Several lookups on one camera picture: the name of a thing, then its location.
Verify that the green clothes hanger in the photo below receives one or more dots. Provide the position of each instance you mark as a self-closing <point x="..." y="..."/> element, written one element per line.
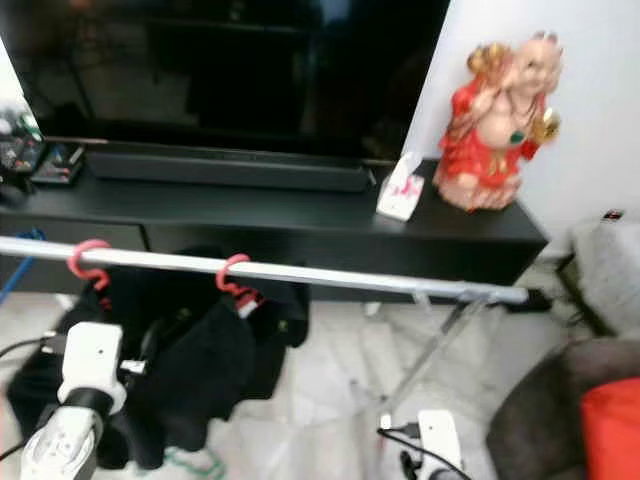
<point x="195" y="465"/>

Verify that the white cloth covered side table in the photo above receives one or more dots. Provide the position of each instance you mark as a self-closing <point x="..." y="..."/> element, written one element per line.
<point x="610" y="270"/>

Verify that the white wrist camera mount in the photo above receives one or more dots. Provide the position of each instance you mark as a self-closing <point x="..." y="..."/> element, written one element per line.
<point x="93" y="355"/>
<point x="440" y="440"/>

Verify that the black flat screen television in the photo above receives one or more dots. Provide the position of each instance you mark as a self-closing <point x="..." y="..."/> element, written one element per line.
<point x="230" y="65"/>

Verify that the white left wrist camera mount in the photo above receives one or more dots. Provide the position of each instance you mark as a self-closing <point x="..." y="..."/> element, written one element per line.
<point x="93" y="355"/>

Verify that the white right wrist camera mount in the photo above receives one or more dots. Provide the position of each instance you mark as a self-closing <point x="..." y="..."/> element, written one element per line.
<point x="440" y="440"/>

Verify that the black soundbar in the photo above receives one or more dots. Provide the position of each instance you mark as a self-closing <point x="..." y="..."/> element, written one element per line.
<point x="230" y="170"/>

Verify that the white pink tissue pack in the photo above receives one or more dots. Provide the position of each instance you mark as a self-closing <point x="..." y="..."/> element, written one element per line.
<point x="400" y="190"/>

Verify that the red laughing Buddha figurine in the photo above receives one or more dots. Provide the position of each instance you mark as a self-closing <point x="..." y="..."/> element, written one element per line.
<point x="490" y="145"/>

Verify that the black shirt red collar trim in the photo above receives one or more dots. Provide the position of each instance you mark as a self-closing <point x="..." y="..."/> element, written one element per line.
<point x="230" y="360"/>

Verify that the dark brown fabric sofa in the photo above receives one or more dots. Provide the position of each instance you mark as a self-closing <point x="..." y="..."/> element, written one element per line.
<point x="540" y="420"/>

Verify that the black TV cabinet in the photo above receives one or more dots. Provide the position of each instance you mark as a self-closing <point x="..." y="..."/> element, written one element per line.
<point x="280" y="215"/>

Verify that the red cushion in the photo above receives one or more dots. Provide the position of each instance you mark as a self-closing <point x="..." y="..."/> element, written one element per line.
<point x="610" y="430"/>

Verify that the black shirt with green logo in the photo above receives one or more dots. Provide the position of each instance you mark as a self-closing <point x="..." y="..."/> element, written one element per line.
<point x="60" y="400"/>

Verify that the blue clothes hanger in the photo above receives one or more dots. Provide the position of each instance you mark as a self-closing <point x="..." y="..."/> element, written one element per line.
<point x="15" y="270"/>

